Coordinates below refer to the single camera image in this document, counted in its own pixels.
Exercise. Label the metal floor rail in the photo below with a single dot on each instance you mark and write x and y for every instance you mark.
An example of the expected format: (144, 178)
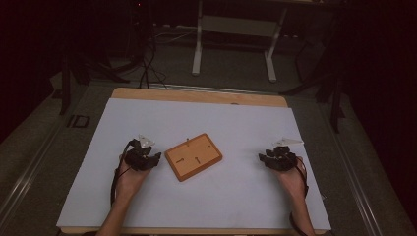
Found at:
(209, 88)

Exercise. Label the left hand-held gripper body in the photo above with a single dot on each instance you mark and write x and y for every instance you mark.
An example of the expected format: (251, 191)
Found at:
(136, 160)

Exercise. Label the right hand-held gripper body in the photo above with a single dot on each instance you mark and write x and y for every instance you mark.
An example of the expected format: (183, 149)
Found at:
(283, 160)

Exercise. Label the white table mat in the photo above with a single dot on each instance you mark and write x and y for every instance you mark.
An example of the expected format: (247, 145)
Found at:
(209, 196)

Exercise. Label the black metal stand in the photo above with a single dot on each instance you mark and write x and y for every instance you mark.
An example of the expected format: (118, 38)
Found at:
(327, 85)
(85, 70)

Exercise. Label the person's left hand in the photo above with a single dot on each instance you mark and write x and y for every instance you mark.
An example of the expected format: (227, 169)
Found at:
(129, 182)

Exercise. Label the white metal desk frame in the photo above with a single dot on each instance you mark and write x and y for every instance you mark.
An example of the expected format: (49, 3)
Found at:
(234, 29)

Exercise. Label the person's right hand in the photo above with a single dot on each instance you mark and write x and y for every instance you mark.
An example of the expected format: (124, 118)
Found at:
(291, 183)

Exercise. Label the wooden picture frame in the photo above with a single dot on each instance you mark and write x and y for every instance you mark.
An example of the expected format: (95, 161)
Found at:
(193, 157)

